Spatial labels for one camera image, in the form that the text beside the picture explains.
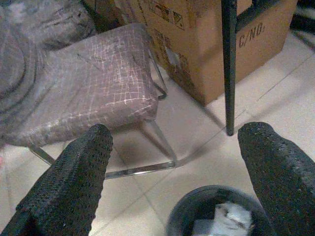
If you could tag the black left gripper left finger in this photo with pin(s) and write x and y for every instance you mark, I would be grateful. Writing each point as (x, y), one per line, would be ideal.
(64, 186)

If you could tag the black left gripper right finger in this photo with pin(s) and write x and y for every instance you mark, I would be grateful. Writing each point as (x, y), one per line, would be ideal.
(283, 182)

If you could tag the crumpled clear plastic trash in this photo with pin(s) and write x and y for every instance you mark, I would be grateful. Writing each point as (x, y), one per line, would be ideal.
(229, 217)

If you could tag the black round rubbish bin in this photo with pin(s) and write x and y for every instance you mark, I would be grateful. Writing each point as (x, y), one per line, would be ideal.
(182, 211)

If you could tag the grey-brown fabric covered chair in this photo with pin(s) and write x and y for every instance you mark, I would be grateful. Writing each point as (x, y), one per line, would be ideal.
(98, 81)

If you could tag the long white black-framed desk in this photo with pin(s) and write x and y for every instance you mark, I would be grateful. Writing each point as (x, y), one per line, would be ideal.
(230, 73)

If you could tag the large brown cardboard box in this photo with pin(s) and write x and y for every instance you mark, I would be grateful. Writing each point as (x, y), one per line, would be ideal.
(209, 61)

